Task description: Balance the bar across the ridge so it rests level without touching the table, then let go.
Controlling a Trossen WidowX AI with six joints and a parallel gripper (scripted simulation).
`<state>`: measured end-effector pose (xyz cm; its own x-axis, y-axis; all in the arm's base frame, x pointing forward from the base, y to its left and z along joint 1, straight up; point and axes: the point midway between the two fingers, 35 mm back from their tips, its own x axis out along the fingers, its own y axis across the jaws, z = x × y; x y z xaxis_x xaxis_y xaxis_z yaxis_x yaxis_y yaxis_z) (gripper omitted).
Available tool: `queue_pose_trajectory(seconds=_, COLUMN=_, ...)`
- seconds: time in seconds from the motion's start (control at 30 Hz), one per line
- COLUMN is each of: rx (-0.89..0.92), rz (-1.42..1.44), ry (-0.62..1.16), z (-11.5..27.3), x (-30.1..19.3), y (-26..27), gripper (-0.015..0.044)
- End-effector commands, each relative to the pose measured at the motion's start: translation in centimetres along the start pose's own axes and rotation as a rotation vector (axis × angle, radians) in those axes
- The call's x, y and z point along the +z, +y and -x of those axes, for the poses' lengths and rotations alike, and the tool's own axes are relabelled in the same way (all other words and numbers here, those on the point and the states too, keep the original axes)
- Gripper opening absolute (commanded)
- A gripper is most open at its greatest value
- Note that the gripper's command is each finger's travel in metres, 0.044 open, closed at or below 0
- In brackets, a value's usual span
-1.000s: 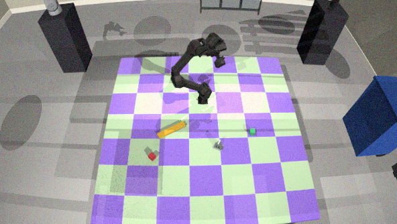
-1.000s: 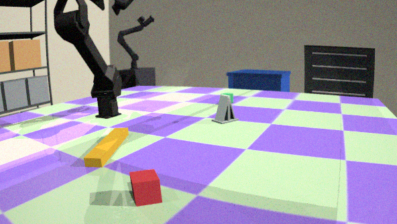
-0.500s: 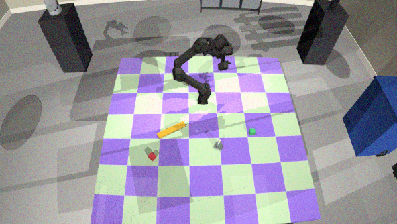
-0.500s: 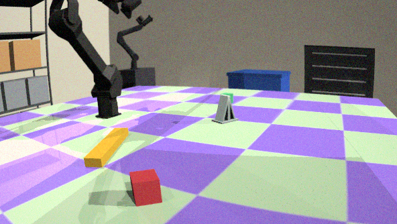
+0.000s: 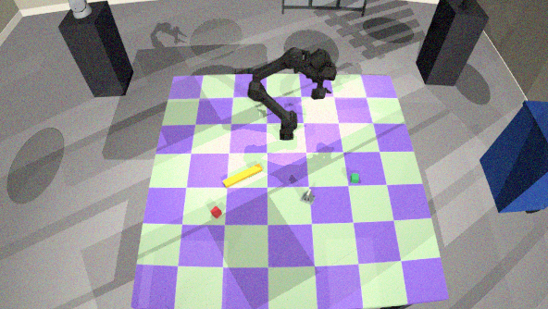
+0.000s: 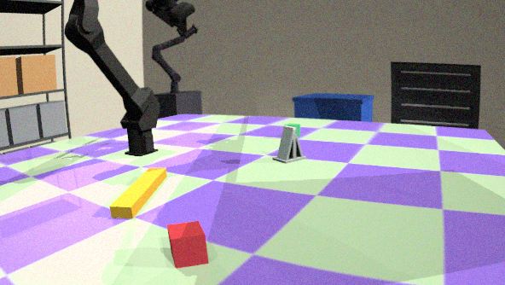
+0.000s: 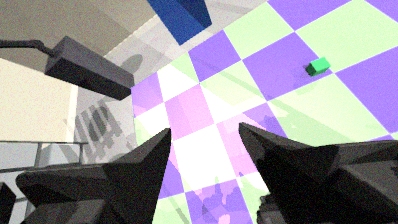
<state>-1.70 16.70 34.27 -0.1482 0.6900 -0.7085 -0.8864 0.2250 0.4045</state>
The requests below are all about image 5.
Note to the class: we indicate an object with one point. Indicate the yellow bar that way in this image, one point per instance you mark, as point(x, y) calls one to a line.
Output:
point(242, 175)

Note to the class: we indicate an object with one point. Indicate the red cube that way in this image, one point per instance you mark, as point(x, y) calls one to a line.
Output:
point(215, 212)

